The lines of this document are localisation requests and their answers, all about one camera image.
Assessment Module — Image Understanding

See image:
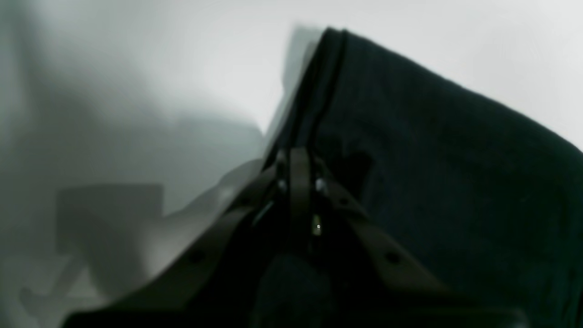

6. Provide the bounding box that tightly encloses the black T-shirt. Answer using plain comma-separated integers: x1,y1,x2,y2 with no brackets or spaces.
268,28,583,328

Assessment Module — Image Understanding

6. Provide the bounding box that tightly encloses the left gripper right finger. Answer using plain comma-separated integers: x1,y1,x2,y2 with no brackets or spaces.
291,148,529,328

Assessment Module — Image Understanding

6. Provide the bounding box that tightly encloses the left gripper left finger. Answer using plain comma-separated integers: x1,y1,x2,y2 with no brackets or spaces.
64,151,290,328

